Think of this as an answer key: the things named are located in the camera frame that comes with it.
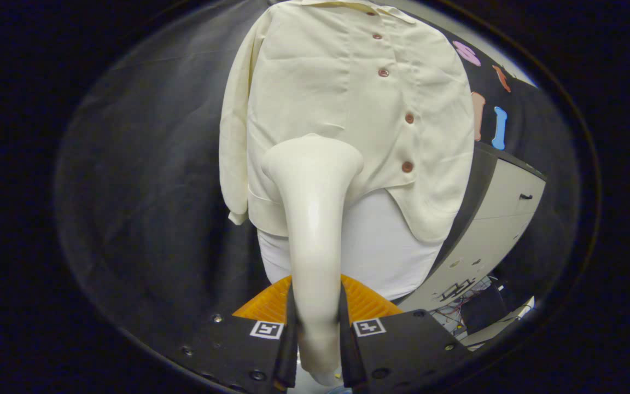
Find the white garment steamer nozzle with hose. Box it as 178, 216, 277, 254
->
260, 133, 365, 386

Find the black box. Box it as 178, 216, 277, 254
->
460, 285, 510, 334

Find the white ironing board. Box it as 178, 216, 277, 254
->
256, 189, 444, 302

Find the cream button shirt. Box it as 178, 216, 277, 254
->
219, 0, 475, 244

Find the black backdrop cloth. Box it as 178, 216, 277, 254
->
55, 0, 584, 351

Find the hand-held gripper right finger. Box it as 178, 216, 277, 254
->
339, 274, 471, 392

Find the grey cabinet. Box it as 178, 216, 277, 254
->
397, 143, 547, 312

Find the white box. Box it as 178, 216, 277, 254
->
463, 295, 535, 348

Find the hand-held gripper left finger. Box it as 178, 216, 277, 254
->
178, 274, 299, 393

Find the tangle of floor cables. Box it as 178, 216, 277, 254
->
430, 276, 495, 329

